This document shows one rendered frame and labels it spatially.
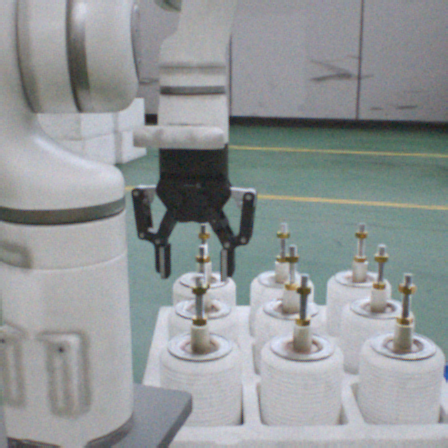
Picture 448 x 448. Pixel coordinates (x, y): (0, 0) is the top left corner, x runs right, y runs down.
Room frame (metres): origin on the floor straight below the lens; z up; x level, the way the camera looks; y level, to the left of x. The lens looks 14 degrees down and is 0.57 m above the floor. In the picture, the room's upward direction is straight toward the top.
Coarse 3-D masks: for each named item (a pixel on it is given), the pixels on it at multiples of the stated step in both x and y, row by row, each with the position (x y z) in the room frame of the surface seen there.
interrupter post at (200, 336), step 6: (192, 330) 0.67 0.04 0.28; (198, 330) 0.67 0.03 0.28; (204, 330) 0.67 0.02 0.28; (192, 336) 0.67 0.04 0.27; (198, 336) 0.67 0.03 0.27; (204, 336) 0.67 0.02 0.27; (192, 342) 0.67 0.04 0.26; (198, 342) 0.67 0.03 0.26; (204, 342) 0.67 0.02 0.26; (192, 348) 0.67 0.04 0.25; (198, 348) 0.67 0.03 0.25; (204, 348) 0.67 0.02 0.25
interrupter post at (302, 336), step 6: (294, 324) 0.68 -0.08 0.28; (312, 324) 0.68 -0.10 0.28; (294, 330) 0.68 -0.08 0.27; (300, 330) 0.67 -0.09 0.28; (306, 330) 0.67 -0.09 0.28; (312, 330) 0.68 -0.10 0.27; (294, 336) 0.67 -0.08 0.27; (300, 336) 0.67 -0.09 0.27; (306, 336) 0.67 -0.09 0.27; (312, 336) 0.68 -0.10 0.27; (294, 342) 0.67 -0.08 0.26; (300, 342) 0.67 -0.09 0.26; (306, 342) 0.67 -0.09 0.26; (294, 348) 0.67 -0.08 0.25; (300, 348) 0.67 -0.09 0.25; (306, 348) 0.67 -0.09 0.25
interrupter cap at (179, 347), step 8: (176, 336) 0.70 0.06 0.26; (184, 336) 0.70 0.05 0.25; (216, 336) 0.70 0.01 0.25; (224, 336) 0.70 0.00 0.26; (168, 344) 0.68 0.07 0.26; (176, 344) 0.68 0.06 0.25; (184, 344) 0.68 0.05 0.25; (216, 344) 0.68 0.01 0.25; (224, 344) 0.68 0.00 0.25; (176, 352) 0.66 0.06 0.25; (184, 352) 0.66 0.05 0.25; (192, 352) 0.67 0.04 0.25; (200, 352) 0.67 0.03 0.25; (208, 352) 0.66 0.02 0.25; (216, 352) 0.66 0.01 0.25; (224, 352) 0.66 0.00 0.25; (184, 360) 0.64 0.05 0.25; (192, 360) 0.64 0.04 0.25; (200, 360) 0.64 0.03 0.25; (208, 360) 0.64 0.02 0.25
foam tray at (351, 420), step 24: (168, 312) 0.96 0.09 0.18; (240, 312) 0.96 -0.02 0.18; (240, 336) 0.87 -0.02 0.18; (144, 384) 0.72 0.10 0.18; (192, 432) 0.61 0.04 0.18; (216, 432) 0.61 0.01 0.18; (240, 432) 0.61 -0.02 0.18; (264, 432) 0.61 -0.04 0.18; (288, 432) 0.61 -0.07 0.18; (312, 432) 0.61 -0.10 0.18; (336, 432) 0.61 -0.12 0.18; (360, 432) 0.61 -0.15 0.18; (384, 432) 0.61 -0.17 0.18; (408, 432) 0.61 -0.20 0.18; (432, 432) 0.61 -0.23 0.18
